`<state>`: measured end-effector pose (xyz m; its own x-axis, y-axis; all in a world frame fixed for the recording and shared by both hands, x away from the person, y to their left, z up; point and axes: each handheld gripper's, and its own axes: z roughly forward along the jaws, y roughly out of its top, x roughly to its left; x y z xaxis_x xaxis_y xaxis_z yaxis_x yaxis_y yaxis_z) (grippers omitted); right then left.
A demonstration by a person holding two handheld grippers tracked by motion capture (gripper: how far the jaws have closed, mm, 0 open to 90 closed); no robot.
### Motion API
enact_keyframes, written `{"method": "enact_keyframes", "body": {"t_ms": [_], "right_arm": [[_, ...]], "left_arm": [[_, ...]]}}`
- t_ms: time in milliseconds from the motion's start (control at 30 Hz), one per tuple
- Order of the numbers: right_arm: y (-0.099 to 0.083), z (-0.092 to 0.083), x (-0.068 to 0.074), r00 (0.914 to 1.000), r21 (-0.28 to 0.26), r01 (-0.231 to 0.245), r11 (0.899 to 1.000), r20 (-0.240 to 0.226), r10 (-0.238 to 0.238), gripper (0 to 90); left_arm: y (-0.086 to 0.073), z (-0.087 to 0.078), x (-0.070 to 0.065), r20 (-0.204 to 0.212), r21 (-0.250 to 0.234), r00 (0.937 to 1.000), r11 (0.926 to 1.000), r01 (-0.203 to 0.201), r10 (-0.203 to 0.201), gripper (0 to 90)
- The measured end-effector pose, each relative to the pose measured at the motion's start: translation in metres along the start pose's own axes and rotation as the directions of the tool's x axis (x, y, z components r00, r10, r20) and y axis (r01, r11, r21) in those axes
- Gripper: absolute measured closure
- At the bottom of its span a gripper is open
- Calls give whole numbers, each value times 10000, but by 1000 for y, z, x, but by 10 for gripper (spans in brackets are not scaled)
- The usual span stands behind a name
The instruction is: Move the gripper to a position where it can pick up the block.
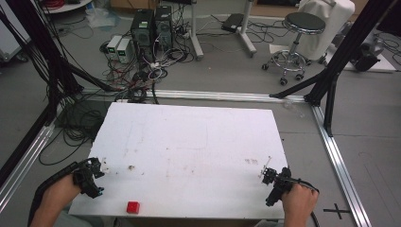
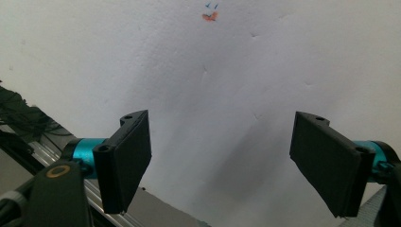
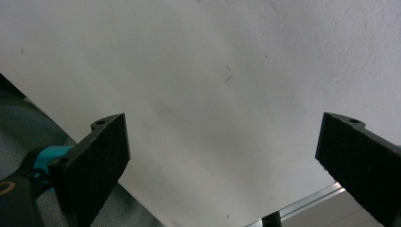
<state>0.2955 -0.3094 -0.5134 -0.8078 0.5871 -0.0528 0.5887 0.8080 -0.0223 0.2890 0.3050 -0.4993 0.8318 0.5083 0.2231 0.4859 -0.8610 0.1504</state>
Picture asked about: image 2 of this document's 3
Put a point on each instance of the aluminium profile rail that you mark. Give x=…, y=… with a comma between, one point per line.
x=47, y=155

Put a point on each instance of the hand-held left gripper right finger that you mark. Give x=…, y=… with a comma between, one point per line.
x=327, y=157

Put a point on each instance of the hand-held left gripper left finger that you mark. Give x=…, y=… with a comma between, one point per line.
x=126, y=157

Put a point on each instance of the grey textured strip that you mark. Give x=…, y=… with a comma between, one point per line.
x=367, y=209

